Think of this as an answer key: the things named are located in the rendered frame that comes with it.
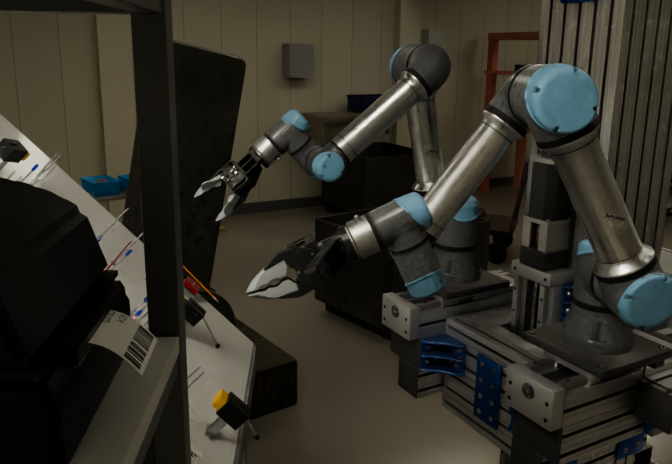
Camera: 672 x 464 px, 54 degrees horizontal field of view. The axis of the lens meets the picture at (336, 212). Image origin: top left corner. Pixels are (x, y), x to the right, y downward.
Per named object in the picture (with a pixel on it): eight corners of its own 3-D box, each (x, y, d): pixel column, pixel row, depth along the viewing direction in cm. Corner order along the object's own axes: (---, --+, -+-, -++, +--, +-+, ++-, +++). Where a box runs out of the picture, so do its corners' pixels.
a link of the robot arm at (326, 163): (474, 70, 169) (333, 195, 165) (454, 69, 180) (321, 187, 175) (451, 33, 165) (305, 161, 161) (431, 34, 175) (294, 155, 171)
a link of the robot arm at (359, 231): (383, 255, 119) (365, 216, 117) (361, 266, 119) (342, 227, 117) (376, 245, 127) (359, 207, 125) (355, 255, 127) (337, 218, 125)
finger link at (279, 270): (247, 285, 125) (291, 265, 125) (247, 296, 119) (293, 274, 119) (240, 271, 124) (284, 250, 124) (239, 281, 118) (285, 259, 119)
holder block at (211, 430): (237, 463, 149) (268, 435, 148) (198, 429, 147) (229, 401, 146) (239, 451, 154) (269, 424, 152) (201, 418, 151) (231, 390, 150)
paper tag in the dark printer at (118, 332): (157, 339, 60) (155, 308, 59) (142, 375, 53) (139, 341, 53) (106, 340, 60) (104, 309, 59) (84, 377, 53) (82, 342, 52)
